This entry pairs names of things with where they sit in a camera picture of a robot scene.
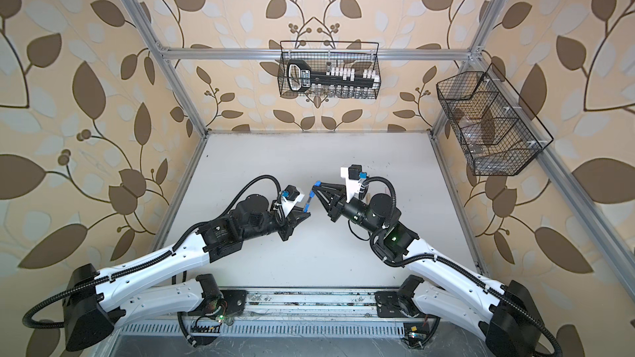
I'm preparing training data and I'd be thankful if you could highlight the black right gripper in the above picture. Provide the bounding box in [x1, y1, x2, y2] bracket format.
[314, 182, 382, 239]

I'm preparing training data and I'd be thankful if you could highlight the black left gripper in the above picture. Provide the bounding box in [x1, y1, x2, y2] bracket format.
[240, 203, 311, 243]

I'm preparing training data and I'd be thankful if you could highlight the blue fountain pen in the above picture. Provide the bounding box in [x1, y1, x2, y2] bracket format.
[304, 193, 314, 213]

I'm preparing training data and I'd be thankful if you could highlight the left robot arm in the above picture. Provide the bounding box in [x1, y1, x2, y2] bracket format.
[21, 175, 310, 352]

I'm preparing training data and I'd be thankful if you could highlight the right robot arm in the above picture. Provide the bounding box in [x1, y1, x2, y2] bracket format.
[312, 177, 563, 356]

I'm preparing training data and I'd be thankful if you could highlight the black tool in basket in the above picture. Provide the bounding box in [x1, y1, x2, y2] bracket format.
[283, 59, 381, 93]

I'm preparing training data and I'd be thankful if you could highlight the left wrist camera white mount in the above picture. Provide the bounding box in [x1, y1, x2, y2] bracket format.
[280, 185, 304, 217]

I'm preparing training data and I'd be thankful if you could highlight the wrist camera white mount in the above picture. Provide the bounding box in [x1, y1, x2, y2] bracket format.
[280, 185, 304, 217]
[341, 165, 368, 203]

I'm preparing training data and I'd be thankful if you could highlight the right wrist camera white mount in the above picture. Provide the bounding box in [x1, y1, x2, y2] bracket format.
[341, 165, 368, 203]

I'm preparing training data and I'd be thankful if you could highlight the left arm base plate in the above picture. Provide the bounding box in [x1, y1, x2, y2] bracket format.
[186, 289, 248, 317]

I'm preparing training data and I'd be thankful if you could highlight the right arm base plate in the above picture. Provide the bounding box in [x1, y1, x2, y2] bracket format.
[375, 290, 439, 320]

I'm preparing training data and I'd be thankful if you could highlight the black wire basket back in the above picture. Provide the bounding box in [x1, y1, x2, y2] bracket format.
[277, 39, 382, 100]

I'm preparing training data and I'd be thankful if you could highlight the black wire basket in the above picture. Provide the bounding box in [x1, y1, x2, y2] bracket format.
[277, 39, 382, 100]
[436, 64, 554, 176]

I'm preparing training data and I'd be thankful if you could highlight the black wire basket right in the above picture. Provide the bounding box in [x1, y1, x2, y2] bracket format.
[436, 64, 554, 176]

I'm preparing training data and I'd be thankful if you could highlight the aluminium cage frame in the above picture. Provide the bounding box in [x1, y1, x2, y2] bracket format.
[137, 0, 634, 258]

